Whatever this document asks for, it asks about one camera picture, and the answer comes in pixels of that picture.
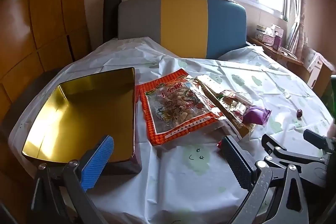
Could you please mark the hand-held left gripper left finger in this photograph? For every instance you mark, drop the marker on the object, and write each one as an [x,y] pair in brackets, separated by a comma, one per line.
[98,158]

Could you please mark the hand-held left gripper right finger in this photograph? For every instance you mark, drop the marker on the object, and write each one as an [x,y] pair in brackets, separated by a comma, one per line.
[237,161]

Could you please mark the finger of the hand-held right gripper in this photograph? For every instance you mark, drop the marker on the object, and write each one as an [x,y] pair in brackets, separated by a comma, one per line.
[316,138]
[273,146]

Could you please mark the purple snack packet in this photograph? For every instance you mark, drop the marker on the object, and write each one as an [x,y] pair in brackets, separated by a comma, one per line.
[256,115]

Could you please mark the gold tin box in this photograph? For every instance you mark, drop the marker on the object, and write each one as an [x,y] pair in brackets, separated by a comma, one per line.
[78,113]

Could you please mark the red checkered snack bag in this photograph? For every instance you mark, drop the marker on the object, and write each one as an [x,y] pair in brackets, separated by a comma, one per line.
[173,106]

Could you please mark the red foil snack bar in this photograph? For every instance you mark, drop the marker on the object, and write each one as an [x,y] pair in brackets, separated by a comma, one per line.
[219,144]

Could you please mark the red date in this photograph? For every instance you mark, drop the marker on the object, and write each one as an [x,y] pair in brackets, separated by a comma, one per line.
[299,113]

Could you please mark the gold edged snack bag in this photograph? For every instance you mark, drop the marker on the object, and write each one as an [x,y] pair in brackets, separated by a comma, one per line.
[231,116]

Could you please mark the white red snack packet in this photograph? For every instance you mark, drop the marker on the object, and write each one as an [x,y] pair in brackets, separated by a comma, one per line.
[240,109]

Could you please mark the cloud print plastic sheet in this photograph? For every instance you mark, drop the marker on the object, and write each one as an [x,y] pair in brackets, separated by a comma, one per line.
[183,174]

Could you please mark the green red snack packet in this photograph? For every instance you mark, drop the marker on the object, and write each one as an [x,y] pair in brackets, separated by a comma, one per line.
[231,98]

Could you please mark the white carton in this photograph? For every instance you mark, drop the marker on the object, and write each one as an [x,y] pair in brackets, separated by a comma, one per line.
[315,66]

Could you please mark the cream wrapped snack packet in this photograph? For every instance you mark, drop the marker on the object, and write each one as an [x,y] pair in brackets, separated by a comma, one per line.
[210,82]

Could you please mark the wooden bedside table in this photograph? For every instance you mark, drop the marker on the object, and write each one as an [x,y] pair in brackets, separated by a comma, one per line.
[291,58]

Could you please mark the purple box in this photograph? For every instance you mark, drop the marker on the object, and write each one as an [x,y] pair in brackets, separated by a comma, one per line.
[277,41]

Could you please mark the pink floral tissue box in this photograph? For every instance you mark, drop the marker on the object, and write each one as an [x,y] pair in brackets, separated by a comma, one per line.
[267,37]

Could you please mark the white small box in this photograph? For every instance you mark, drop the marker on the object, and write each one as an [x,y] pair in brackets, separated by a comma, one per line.
[276,29]

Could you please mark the green white box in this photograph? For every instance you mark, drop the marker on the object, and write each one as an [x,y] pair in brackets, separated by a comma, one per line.
[261,29]

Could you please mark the hanging floral curtain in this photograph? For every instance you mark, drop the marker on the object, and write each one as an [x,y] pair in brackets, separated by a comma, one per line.
[302,16]

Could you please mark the grey yellow blue headboard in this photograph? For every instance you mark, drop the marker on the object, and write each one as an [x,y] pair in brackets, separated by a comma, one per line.
[183,22]

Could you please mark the wooden wardrobe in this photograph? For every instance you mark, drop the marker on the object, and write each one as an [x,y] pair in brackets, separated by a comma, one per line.
[39,16]

